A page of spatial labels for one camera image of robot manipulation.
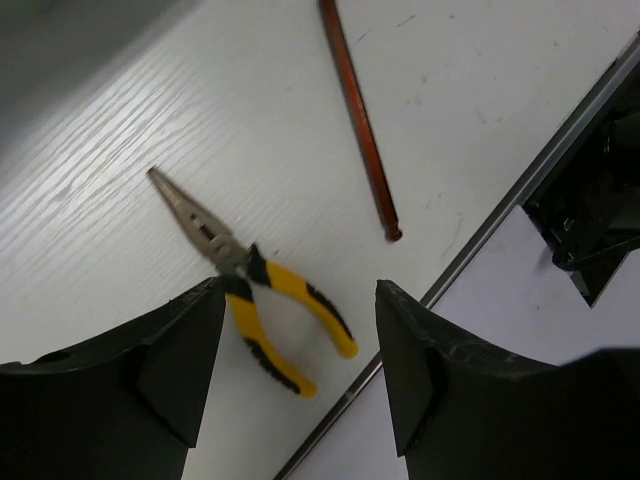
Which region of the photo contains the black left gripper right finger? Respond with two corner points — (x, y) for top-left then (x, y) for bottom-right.
(375, 280), (639, 479)

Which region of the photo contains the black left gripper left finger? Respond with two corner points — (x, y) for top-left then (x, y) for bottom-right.
(1, 278), (226, 479)

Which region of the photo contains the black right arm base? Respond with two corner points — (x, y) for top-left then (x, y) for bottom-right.
(523, 39), (639, 306)

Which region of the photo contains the yellow pliers centre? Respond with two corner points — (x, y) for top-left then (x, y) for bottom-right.
(147, 167), (359, 399)

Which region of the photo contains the long brown hex key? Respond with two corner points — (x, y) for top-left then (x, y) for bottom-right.
(318, 0), (403, 242)

